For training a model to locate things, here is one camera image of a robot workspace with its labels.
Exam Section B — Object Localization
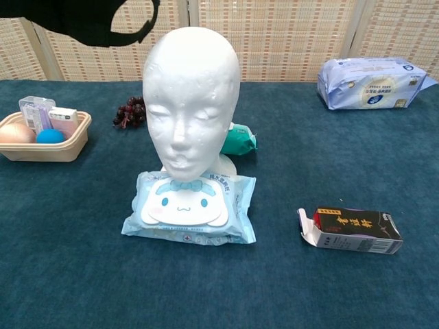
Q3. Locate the black baseball cap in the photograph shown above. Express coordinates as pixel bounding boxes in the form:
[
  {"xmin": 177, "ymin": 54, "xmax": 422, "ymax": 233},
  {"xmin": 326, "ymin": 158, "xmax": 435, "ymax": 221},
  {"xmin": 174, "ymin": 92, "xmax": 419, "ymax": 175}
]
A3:
[{"xmin": 0, "ymin": 0, "xmax": 161, "ymax": 48}]

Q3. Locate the white foam mannequin head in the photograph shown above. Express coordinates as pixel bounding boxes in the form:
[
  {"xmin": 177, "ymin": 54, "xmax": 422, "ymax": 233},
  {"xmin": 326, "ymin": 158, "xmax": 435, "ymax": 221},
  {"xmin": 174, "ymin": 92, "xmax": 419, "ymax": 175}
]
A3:
[{"xmin": 141, "ymin": 24, "xmax": 240, "ymax": 182}]

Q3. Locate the green wipes pack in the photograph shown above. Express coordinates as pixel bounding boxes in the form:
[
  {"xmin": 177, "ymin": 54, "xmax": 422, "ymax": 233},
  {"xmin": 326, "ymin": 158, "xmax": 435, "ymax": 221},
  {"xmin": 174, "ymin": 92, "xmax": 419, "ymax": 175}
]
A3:
[{"xmin": 220, "ymin": 121, "xmax": 260, "ymax": 157}]

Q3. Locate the blue cartoon wet wipes pack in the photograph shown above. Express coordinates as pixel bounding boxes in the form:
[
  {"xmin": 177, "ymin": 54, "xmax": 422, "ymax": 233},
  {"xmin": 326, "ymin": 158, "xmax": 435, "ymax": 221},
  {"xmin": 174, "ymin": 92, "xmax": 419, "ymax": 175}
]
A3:
[{"xmin": 120, "ymin": 170, "xmax": 257, "ymax": 245}]

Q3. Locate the dark purple grape bunch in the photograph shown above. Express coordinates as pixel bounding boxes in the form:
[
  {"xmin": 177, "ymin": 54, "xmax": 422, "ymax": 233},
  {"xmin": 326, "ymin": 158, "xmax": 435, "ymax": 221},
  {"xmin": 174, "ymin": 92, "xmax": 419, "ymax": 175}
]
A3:
[{"xmin": 112, "ymin": 96, "xmax": 147, "ymax": 130}]

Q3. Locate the bamboo folding screen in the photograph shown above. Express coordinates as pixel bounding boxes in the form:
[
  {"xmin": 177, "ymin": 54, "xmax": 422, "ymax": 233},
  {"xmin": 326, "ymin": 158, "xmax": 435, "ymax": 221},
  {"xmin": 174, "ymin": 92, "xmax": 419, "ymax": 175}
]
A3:
[{"xmin": 0, "ymin": 0, "xmax": 439, "ymax": 83}]

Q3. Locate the black carton with open flap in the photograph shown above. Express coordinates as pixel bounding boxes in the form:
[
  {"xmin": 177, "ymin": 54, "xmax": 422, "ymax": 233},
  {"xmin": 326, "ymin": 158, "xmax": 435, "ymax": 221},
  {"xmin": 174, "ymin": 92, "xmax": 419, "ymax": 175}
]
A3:
[{"xmin": 296, "ymin": 206, "xmax": 404, "ymax": 255}]

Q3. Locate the pink white small box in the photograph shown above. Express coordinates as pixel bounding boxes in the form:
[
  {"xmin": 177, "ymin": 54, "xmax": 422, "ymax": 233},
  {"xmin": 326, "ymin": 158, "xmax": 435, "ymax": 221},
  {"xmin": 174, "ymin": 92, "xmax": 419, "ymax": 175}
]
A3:
[{"xmin": 47, "ymin": 106, "xmax": 78, "ymax": 140}]

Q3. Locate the beige plastic tray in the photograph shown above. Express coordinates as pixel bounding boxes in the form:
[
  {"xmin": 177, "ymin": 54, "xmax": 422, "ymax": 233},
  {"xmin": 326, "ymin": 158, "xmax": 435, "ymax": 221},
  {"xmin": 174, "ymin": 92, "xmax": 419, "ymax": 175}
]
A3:
[{"xmin": 0, "ymin": 111, "xmax": 93, "ymax": 162}]

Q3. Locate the large blue tissue pack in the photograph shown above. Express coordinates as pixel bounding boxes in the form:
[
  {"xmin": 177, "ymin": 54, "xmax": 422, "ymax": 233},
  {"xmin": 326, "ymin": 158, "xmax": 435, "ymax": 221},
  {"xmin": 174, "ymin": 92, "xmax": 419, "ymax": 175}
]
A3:
[{"xmin": 316, "ymin": 57, "xmax": 439, "ymax": 110}]

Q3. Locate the blue ball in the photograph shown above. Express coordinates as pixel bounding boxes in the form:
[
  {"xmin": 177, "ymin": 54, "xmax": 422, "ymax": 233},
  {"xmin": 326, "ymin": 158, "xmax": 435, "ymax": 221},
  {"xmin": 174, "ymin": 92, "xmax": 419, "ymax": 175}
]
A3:
[{"xmin": 36, "ymin": 128, "xmax": 66, "ymax": 144}]

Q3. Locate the clear purple box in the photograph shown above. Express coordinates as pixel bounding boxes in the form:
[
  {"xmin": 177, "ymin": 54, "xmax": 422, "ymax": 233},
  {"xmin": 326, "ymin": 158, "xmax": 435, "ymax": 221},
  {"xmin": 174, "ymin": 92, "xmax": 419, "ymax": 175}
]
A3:
[{"xmin": 19, "ymin": 96, "xmax": 57, "ymax": 134}]

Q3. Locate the peach coloured egg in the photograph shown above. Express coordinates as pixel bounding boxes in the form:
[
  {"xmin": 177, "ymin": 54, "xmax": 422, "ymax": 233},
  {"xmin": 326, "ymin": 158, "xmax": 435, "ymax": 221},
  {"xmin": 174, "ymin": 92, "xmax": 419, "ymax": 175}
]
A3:
[{"xmin": 0, "ymin": 123, "xmax": 37, "ymax": 144}]

